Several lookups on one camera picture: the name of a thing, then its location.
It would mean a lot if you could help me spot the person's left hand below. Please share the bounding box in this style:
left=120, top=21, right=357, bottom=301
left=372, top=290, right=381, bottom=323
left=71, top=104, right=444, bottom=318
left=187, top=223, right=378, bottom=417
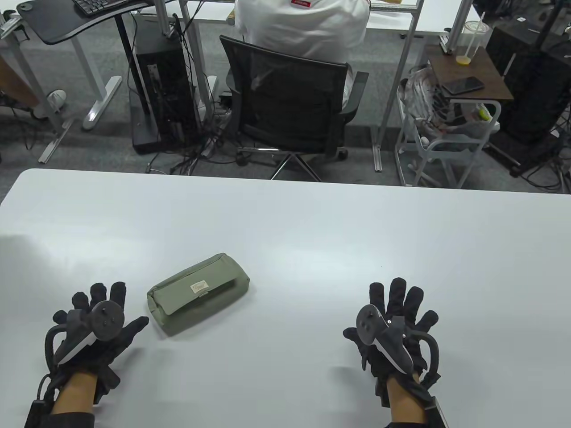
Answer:
left=45, top=282, right=149, bottom=404

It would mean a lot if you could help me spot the person's right hand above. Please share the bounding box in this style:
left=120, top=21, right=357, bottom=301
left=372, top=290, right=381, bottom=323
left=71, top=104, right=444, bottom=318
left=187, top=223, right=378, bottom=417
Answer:
left=343, top=277, right=440, bottom=405

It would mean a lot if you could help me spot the olive green fabric pencil pouch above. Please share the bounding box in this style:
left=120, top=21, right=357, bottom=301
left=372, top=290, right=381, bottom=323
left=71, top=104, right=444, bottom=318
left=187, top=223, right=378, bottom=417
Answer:
left=147, top=253, right=250, bottom=336

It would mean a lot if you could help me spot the person's right forearm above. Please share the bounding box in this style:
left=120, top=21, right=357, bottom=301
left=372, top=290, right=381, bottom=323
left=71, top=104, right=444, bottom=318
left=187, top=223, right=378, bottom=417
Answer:
left=386, top=374, right=431, bottom=428

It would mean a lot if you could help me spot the black left hand controller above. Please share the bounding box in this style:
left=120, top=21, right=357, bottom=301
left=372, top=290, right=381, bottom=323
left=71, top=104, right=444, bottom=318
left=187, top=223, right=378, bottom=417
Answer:
left=45, top=301, right=125, bottom=365

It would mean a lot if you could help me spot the black hand controller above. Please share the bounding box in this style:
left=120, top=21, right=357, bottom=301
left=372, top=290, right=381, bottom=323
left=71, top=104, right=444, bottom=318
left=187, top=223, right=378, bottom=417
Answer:
left=356, top=305, right=441, bottom=386
left=45, top=301, right=125, bottom=365

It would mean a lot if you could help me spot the black right hand controller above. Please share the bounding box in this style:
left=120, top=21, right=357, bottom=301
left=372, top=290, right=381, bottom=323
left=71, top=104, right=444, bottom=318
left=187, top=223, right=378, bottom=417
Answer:
left=356, top=305, right=441, bottom=386

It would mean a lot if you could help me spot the black right wrist sensor box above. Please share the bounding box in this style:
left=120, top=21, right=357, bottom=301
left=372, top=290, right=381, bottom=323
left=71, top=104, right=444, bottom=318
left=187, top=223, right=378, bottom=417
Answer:
left=422, top=397, right=448, bottom=428

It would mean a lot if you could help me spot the black wrist sensor box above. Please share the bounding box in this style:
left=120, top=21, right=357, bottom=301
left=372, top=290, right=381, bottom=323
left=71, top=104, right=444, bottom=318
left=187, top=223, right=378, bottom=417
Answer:
left=25, top=400, right=47, bottom=428
left=422, top=397, right=448, bottom=428

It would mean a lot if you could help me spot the black left wrist sensor box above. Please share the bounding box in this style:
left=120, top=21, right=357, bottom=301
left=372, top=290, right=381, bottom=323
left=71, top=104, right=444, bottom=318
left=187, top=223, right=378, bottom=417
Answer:
left=25, top=400, right=47, bottom=428

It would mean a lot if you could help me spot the white rolling cart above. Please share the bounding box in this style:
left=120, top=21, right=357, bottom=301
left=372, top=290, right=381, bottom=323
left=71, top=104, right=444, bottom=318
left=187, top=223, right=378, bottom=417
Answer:
left=395, top=78, right=502, bottom=188

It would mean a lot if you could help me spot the clear plastic bag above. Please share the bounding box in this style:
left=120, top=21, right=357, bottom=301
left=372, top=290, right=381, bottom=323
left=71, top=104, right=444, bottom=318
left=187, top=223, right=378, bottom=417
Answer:
left=398, top=65, right=453, bottom=134

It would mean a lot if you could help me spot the black smartphone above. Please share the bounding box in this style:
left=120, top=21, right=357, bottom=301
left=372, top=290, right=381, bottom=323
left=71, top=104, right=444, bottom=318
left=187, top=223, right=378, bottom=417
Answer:
left=441, top=77, right=485, bottom=95

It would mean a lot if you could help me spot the black mesh office chair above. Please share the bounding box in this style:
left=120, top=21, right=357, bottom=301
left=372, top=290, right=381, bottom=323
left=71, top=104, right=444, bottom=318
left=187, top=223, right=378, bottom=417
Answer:
left=219, top=36, right=370, bottom=181

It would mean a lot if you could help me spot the brown wooden side table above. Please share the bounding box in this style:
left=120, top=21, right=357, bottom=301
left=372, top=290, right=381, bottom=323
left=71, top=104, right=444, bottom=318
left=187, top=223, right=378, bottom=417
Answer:
left=424, top=44, right=514, bottom=101

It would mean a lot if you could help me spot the white shoe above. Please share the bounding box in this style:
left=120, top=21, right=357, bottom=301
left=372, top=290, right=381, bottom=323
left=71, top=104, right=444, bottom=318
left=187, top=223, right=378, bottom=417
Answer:
left=32, top=89, right=67, bottom=119

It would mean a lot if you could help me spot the black computer tower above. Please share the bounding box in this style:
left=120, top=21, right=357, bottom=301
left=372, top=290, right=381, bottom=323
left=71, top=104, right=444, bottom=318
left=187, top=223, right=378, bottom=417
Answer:
left=129, top=16, right=202, bottom=155

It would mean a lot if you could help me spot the black equipment case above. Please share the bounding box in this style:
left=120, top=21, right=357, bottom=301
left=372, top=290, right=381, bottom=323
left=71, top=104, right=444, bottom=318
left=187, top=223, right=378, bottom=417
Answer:
left=484, top=18, right=571, bottom=145

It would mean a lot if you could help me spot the clear plastic cup with straw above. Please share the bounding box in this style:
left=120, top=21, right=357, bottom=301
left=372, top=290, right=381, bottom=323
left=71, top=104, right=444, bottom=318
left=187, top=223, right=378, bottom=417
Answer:
left=456, top=11, right=493, bottom=66

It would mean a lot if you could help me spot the long white desk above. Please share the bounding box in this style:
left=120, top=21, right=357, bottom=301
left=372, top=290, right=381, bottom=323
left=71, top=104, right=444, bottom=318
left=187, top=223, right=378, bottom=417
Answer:
left=178, top=0, right=491, bottom=38

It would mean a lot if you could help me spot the black curved standing desk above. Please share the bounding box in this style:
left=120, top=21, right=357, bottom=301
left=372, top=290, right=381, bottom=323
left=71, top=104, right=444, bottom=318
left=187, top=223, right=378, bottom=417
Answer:
left=16, top=0, right=179, bottom=117

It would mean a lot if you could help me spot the black keyboard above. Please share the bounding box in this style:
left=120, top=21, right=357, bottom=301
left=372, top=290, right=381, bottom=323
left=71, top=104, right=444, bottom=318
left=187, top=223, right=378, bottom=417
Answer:
left=73, top=0, right=141, bottom=16

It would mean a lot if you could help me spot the black left wrist strap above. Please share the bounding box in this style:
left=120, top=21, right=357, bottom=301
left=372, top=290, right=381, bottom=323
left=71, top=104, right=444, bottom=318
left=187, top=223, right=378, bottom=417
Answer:
left=45, top=412, right=96, bottom=428

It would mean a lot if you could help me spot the black wrist strap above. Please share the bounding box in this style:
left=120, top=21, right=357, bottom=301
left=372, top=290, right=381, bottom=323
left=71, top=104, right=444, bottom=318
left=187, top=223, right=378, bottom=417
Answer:
left=45, top=412, right=96, bottom=428
left=390, top=410, right=431, bottom=428

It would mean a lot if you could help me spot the black right wrist strap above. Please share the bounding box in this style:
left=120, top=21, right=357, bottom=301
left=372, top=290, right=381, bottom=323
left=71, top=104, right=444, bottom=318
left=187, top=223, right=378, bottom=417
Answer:
left=390, top=410, right=431, bottom=428

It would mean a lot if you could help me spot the floor cable bundle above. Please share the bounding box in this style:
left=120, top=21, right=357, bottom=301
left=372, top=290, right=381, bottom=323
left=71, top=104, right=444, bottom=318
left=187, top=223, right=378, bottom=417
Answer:
left=520, top=152, right=571, bottom=193
left=145, top=103, right=244, bottom=175

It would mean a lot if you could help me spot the aluminium frame with foot rail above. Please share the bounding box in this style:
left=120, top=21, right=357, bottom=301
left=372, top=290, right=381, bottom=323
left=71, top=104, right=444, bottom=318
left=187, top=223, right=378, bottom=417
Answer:
left=0, top=11, right=75, bottom=164

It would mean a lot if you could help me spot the aluminium frame post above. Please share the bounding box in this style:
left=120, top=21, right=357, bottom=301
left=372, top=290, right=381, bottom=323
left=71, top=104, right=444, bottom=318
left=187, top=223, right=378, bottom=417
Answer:
left=152, top=0, right=180, bottom=38
left=439, top=0, right=473, bottom=54
left=178, top=0, right=214, bottom=121
left=372, top=0, right=424, bottom=173

